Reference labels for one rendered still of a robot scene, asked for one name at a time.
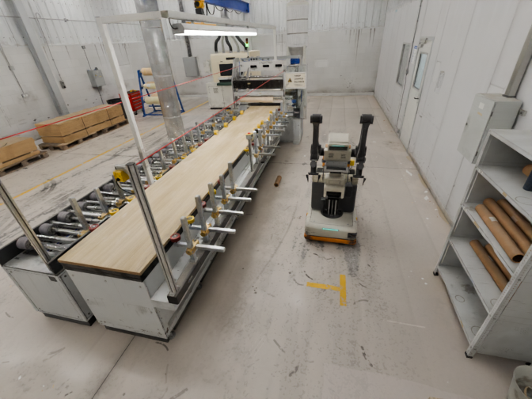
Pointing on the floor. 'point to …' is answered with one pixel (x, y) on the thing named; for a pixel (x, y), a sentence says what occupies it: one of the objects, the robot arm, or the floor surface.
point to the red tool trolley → (134, 100)
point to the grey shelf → (455, 288)
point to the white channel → (119, 70)
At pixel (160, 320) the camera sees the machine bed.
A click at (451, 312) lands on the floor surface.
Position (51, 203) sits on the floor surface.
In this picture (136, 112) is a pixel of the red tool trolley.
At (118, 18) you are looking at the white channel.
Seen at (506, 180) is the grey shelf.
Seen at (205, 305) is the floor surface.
